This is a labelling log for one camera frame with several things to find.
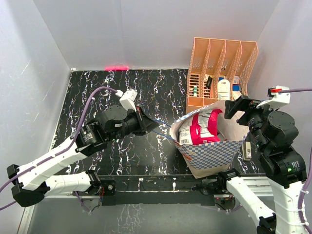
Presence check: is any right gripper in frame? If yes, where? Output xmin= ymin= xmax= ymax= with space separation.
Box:
xmin=224 ymin=94 xmax=278 ymax=151

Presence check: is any black yellow highlighter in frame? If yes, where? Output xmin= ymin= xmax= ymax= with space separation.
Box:
xmin=205 ymin=76 xmax=213 ymax=89

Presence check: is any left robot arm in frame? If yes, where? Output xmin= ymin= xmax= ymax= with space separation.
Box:
xmin=7 ymin=105 xmax=159 ymax=207

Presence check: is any white red paper box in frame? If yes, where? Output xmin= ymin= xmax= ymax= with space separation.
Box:
xmin=232 ymin=90 xmax=242 ymax=100

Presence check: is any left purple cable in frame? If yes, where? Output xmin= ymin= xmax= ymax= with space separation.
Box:
xmin=0 ymin=86 xmax=122 ymax=212

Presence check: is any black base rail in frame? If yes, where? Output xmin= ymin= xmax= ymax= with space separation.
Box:
xmin=73 ymin=173 xmax=269 ymax=207

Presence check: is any pink snack bag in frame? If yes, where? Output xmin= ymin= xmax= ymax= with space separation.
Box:
xmin=178 ymin=109 xmax=226 ymax=145

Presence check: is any orange desk organizer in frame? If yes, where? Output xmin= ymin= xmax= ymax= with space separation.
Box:
xmin=186 ymin=37 xmax=259 ymax=113

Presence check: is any blue checkered paper bag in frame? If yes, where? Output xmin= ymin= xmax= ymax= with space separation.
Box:
xmin=167 ymin=100 xmax=249 ymax=178

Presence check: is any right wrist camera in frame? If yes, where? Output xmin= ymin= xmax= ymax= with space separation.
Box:
xmin=257 ymin=85 xmax=291 ymax=111

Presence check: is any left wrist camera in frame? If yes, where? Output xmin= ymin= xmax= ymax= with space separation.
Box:
xmin=116 ymin=89 xmax=137 ymax=111

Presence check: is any white tube with label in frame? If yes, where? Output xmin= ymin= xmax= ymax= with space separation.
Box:
xmin=217 ymin=79 xmax=231 ymax=100

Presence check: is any beige stapler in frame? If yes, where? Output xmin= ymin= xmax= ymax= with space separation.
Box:
xmin=242 ymin=141 xmax=252 ymax=161

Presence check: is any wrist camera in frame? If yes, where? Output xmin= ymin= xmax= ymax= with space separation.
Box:
xmin=116 ymin=89 xmax=137 ymax=111
xmin=257 ymin=85 xmax=291 ymax=111

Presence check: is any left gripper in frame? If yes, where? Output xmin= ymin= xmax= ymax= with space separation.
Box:
xmin=107 ymin=104 xmax=158 ymax=142

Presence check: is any red white staples box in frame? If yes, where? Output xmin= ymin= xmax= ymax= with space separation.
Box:
xmin=233 ymin=76 xmax=240 ymax=85

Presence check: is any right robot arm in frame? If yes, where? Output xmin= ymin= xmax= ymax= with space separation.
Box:
xmin=217 ymin=96 xmax=312 ymax=234

